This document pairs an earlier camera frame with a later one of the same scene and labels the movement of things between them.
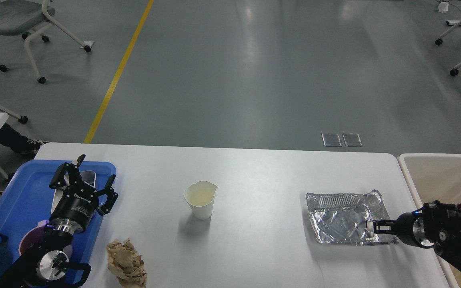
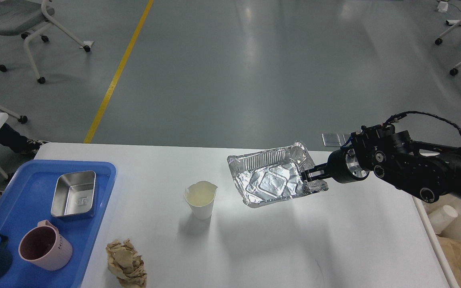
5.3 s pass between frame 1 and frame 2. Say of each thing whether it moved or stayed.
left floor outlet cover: stayed
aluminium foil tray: moved
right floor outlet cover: stayed
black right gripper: moved
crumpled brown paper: stayed
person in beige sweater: stayed
